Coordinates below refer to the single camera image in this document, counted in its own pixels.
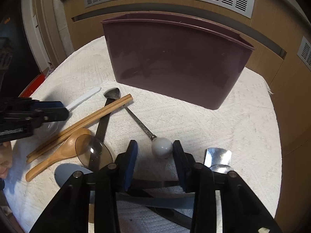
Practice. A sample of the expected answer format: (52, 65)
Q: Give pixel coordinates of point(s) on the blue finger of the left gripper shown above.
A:
(48, 104)

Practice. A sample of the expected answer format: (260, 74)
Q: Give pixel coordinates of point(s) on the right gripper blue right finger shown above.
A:
(197, 178)

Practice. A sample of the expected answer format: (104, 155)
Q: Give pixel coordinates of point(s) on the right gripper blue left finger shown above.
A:
(111, 179)

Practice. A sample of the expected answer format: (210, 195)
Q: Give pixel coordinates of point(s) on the white plastic spoon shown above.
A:
(49, 129)

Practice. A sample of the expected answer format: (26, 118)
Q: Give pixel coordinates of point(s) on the metal spoon with white ball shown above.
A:
(161, 147)

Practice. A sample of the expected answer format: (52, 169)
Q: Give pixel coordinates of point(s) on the person's left hand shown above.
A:
(6, 158)

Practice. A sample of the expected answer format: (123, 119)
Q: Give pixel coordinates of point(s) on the red floor mat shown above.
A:
(33, 86)

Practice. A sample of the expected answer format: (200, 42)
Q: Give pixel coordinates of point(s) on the shiny metal spoon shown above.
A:
(218, 160)

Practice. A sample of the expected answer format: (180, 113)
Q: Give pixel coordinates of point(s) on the translucent brown plastic spoon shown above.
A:
(91, 150)

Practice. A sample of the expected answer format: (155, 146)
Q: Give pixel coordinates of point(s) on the grey plastic rice spoon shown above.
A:
(63, 172)

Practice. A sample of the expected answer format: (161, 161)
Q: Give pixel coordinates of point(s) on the wooden spoon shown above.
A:
(65, 151)

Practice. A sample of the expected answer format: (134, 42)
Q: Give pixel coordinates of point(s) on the white textured table cloth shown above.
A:
(245, 124)

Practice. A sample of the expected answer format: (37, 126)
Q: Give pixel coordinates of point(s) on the upper wooden chopstick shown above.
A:
(62, 136)

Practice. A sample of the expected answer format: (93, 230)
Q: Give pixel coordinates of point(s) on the white shelf cabinet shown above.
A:
(34, 37)

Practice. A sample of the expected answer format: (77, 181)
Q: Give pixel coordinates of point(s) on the maroon plastic utensil caddy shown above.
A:
(182, 57)

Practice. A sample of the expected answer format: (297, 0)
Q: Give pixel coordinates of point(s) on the small grey vent grille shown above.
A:
(304, 52)

